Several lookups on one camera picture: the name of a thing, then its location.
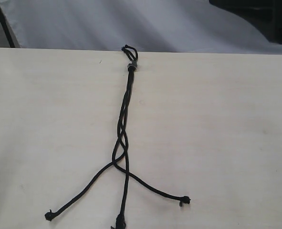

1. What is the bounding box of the grey backdrop cloth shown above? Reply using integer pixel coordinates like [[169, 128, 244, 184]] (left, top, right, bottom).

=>
[[0, 0, 282, 54]]

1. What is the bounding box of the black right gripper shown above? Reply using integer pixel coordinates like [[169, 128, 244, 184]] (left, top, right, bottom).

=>
[[209, 0, 282, 44]]

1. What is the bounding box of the clear tape piece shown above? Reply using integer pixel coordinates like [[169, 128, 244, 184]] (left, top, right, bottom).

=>
[[127, 61, 138, 72]]

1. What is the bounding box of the black stand pole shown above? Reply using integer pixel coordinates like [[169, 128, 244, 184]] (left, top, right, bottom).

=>
[[0, 7, 16, 48]]

